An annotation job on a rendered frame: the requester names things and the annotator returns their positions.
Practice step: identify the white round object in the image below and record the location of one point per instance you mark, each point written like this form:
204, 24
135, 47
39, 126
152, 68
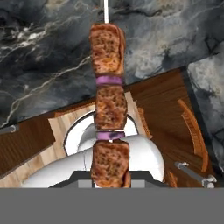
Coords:
144, 157

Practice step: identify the small orange curved wooden piece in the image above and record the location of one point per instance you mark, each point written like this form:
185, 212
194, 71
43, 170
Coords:
144, 122

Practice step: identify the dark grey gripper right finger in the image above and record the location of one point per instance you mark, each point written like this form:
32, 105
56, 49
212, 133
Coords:
143, 176

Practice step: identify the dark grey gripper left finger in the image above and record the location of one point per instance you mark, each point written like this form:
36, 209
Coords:
76, 176

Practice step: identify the kebab skewer with meat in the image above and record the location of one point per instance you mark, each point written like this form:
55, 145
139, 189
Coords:
110, 108

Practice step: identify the large orange curved wooden piece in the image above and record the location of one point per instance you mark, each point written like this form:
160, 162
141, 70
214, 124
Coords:
195, 132

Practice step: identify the dark wooden cupboard door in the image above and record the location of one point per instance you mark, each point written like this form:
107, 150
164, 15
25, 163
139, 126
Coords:
164, 116
23, 145

